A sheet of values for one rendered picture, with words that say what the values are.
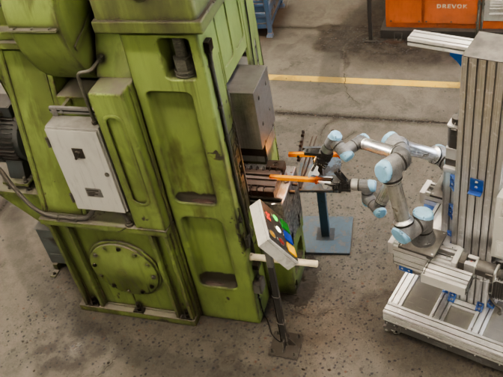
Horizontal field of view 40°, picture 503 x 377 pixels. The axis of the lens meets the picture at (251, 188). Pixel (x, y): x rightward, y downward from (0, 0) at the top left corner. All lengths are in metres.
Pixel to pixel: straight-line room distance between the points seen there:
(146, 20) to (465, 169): 1.87
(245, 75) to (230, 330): 1.86
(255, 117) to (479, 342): 1.93
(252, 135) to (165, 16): 0.98
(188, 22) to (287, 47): 4.50
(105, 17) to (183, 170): 1.06
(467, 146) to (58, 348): 3.15
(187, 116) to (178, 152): 0.28
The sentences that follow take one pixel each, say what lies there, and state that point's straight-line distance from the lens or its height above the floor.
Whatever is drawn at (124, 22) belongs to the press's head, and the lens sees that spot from 3.52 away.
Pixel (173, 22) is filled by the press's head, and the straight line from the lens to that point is 3.41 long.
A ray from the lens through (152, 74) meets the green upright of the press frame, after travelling 3.69.
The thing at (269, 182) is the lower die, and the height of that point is 0.99.
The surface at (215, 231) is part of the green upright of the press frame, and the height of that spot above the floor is 0.84.
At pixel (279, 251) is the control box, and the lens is 3.84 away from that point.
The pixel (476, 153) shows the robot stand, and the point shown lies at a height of 1.45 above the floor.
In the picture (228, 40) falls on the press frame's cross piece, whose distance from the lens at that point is 3.90.
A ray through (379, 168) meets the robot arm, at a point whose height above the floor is 1.41.
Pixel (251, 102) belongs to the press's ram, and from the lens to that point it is 3.89.
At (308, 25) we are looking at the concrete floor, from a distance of 8.19.
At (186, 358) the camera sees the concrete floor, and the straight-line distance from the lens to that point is 4.86.
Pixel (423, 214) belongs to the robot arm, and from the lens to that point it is 4.05.
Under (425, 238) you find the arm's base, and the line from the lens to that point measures 4.14.
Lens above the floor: 3.85
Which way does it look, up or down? 41 degrees down
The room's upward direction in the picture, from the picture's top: 11 degrees counter-clockwise
